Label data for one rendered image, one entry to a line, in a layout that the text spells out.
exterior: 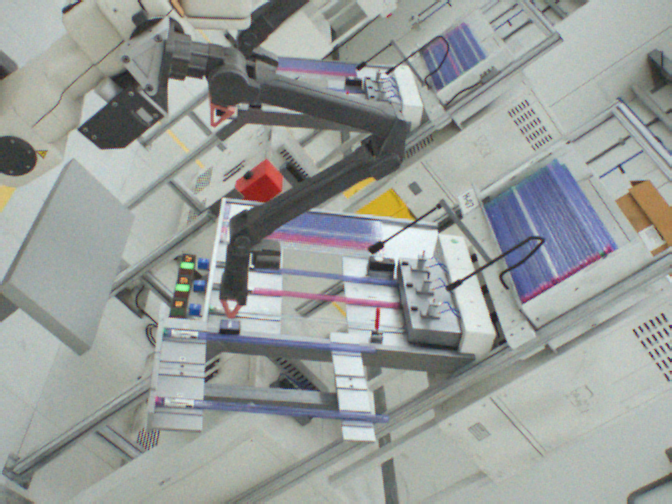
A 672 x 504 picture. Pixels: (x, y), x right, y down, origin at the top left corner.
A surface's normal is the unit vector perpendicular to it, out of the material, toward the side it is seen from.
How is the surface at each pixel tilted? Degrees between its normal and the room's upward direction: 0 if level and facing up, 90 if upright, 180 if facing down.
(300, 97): 88
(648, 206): 80
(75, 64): 90
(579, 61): 90
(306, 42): 90
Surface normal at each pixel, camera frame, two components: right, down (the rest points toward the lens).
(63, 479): 0.79, -0.53
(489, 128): 0.04, 0.54
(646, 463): -0.61, -0.65
